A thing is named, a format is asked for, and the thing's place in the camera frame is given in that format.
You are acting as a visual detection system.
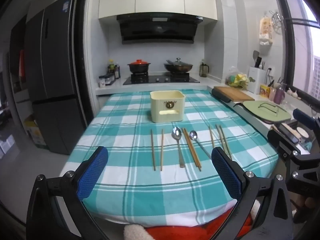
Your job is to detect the glass pitcher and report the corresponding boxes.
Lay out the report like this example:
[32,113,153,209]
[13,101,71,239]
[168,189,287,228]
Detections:
[199,62,209,78]

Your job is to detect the green pan lid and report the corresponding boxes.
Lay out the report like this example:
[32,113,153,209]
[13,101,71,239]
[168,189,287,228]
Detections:
[242,100,292,124]

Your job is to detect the black gas stove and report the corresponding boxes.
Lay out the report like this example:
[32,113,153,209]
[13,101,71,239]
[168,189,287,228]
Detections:
[122,72,201,85]

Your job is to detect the purple bottle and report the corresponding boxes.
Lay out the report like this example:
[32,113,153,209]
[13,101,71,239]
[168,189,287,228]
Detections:
[274,84,287,105]

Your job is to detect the person's right hand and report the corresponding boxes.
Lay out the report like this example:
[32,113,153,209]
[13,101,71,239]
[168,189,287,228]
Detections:
[291,195,316,224]

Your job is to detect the white bowl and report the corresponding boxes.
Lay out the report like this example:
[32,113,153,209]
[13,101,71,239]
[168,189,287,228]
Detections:
[297,127,310,140]

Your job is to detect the plastic bag with sponges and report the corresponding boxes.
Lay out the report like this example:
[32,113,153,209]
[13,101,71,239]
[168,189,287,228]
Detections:
[225,66,249,88]

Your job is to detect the cardboard box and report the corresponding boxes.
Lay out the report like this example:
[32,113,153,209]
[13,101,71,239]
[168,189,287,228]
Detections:
[24,115,49,149]

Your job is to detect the hanging snack bag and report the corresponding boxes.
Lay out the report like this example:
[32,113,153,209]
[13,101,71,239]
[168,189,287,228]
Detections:
[259,16,273,42]

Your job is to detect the condiment bottles and jars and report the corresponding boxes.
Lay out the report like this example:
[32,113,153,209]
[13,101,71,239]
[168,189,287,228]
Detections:
[98,73,117,88]

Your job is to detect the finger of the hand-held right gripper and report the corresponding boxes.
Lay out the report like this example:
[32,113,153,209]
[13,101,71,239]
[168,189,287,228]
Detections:
[293,109,320,140]
[267,124,320,198]

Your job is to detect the black range hood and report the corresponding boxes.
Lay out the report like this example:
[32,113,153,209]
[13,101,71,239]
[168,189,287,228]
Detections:
[116,13,204,45]

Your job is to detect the wooden cutting board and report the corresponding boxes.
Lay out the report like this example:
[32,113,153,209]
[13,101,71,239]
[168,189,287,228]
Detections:
[213,86,255,102]

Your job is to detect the black window frame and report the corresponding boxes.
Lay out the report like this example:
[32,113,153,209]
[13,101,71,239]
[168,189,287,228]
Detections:
[275,0,320,103]

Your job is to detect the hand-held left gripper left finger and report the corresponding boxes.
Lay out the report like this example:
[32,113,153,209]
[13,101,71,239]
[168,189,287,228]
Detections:
[26,146,110,240]

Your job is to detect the metal steamer rack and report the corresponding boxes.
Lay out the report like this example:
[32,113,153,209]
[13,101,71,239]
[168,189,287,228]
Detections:
[269,10,284,34]

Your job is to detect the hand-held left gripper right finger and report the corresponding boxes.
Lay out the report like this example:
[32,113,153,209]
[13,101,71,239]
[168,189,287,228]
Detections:
[211,147,294,240]

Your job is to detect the dark grey refrigerator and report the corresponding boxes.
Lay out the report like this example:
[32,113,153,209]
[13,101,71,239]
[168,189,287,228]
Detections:
[25,0,87,155]

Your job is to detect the teal checkered tablecloth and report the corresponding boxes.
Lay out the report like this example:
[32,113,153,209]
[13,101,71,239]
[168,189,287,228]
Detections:
[59,89,279,224]

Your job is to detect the small steel spoon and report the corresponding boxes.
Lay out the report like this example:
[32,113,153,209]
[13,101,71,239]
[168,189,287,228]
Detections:
[189,130,212,159]

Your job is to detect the wok with glass lid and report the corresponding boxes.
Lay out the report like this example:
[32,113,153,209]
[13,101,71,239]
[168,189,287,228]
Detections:
[164,58,194,73]

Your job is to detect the yellow seasoning packet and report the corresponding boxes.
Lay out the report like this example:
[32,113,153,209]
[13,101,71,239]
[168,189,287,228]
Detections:
[259,84,270,98]

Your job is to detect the black pot with red lid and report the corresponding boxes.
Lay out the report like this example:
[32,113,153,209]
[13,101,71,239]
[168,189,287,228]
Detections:
[127,59,152,74]

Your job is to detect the white kitchen tool holder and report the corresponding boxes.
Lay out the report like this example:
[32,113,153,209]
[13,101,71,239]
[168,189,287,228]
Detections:
[247,66,266,94]

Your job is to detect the large steel spoon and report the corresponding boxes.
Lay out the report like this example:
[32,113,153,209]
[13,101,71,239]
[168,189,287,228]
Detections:
[171,127,185,168]

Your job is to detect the red garment with white trim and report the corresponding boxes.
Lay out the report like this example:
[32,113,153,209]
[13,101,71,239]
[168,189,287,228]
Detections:
[124,197,253,240]

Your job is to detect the cream plastic utensil holder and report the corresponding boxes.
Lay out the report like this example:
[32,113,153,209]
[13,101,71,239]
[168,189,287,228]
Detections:
[150,90,186,123]

